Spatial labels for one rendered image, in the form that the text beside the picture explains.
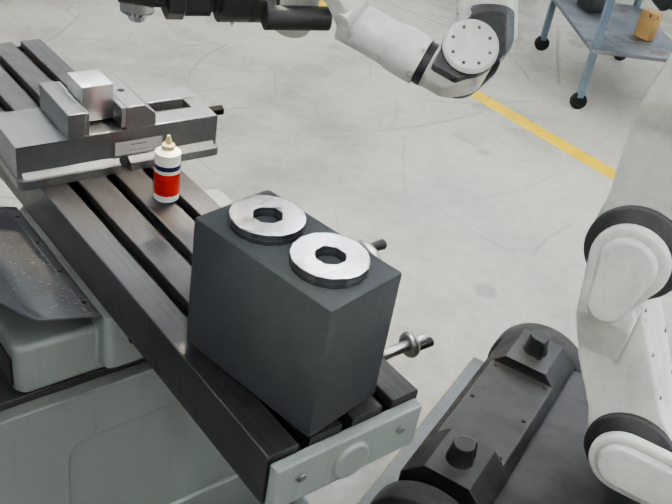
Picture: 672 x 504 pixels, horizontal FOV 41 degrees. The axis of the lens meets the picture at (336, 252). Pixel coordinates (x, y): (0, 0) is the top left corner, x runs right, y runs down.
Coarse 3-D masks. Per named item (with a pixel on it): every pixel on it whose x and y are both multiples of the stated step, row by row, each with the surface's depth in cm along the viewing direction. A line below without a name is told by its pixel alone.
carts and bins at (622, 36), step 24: (552, 0) 477; (576, 0) 477; (600, 0) 459; (576, 24) 442; (600, 24) 409; (624, 24) 454; (648, 24) 432; (600, 48) 417; (624, 48) 422; (648, 48) 427; (576, 96) 428
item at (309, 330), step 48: (240, 240) 100; (288, 240) 101; (336, 240) 100; (192, 288) 108; (240, 288) 101; (288, 288) 95; (336, 288) 95; (384, 288) 98; (192, 336) 111; (240, 336) 104; (288, 336) 98; (336, 336) 95; (384, 336) 104; (288, 384) 101; (336, 384) 100
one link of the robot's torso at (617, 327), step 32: (608, 256) 123; (640, 256) 120; (608, 288) 125; (640, 288) 122; (576, 320) 133; (608, 320) 127; (640, 320) 130; (608, 352) 134; (640, 352) 132; (608, 384) 138; (640, 384) 135; (608, 416) 139; (640, 416) 137
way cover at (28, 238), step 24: (0, 216) 141; (0, 240) 134; (24, 240) 137; (0, 264) 128; (24, 264) 131; (48, 264) 133; (0, 288) 120; (24, 288) 125; (48, 288) 128; (72, 288) 130; (24, 312) 118; (48, 312) 122; (72, 312) 124; (96, 312) 126
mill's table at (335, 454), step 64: (0, 64) 177; (64, 64) 176; (64, 192) 137; (128, 192) 142; (192, 192) 143; (64, 256) 137; (128, 256) 126; (128, 320) 122; (192, 384) 110; (384, 384) 112; (256, 448) 100; (320, 448) 102; (384, 448) 111
